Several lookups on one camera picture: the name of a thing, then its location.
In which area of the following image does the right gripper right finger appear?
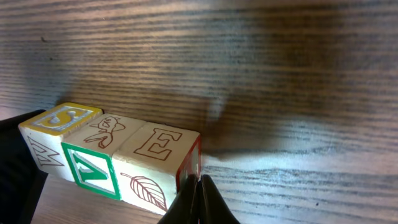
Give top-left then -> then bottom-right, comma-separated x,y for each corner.
158,174 -> 239,224

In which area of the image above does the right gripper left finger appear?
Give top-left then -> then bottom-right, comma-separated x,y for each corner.
1,110 -> 47,223

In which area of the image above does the wooden block letter W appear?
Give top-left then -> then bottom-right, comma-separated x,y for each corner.
19,103 -> 103,182

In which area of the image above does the wooden block leaf picture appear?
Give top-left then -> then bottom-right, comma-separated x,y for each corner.
113,122 -> 201,215

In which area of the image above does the green block letter V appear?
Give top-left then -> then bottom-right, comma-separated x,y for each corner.
61,113 -> 146,200

